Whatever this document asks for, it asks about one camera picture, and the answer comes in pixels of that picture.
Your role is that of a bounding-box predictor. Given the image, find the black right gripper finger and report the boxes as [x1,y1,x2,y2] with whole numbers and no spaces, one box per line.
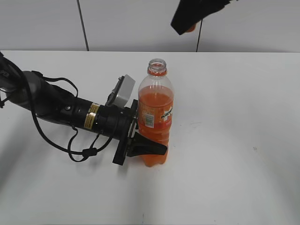
[171,0,234,35]

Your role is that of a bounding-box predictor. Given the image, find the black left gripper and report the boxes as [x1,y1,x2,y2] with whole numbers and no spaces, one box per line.
[95,99,167,165]

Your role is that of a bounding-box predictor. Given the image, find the orange bottle cap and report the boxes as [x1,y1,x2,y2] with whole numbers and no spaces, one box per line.
[185,23,196,33]

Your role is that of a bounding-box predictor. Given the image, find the orange soda plastic bottle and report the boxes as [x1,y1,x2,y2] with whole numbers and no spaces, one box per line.
[137,58,175,167]

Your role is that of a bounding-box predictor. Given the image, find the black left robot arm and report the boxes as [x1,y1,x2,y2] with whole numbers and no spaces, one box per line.
[0,56,167,165]

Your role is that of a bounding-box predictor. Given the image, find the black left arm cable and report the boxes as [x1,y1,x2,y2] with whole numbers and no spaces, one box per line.
[0,55,114,162]

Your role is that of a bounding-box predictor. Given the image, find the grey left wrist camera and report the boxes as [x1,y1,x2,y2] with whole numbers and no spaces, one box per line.
[105,75,135,108]

